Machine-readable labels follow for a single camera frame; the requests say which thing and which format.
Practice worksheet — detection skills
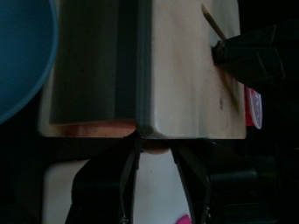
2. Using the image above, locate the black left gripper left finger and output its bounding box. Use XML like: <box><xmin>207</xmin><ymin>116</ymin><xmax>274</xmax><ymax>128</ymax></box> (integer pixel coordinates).
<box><xmin>63</xmin><ymin>134</ymin><xmax>143</xmax><ymax>224</ymax></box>

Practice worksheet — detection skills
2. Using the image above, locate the thin wooden stick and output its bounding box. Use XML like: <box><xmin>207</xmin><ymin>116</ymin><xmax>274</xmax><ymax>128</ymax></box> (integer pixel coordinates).
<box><xmin>200</xmin><ymin>3</ymin><xmax>230</xmax><ymax>41</ymax></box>

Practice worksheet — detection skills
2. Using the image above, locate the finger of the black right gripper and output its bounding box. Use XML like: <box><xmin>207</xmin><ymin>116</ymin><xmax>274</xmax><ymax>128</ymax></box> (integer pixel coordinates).
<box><xmin>210</xmin><ymin>38</ymin><xmax>237</xmax><ymax>67</ymax></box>

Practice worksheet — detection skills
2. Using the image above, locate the red play dough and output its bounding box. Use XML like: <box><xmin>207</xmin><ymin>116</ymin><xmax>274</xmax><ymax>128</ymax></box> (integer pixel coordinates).
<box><xmin>174</xmin><ymin>214</ymin><xmax>192</xmax><ymax>224</ymax></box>

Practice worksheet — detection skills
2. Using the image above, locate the blue plastic bowl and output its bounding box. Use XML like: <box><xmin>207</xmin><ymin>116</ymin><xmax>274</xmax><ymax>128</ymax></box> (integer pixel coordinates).
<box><xmin>0</xmin><ymin>0</ymin><xmax>62</xmax><ymax>126</ymax></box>

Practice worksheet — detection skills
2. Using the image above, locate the white cutting board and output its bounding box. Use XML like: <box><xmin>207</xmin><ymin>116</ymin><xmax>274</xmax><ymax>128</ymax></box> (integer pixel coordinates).
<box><xmin>42</xmin><ymin>151</ymin><xmax>194</xmax><ymax>224</ymax></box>

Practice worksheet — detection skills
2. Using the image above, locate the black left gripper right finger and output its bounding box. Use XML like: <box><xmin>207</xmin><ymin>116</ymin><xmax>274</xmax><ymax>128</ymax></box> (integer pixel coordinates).
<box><xmin>170</xmin><ymin>143</ymin><xmax>214</xmax><ymax>224</ymax></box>

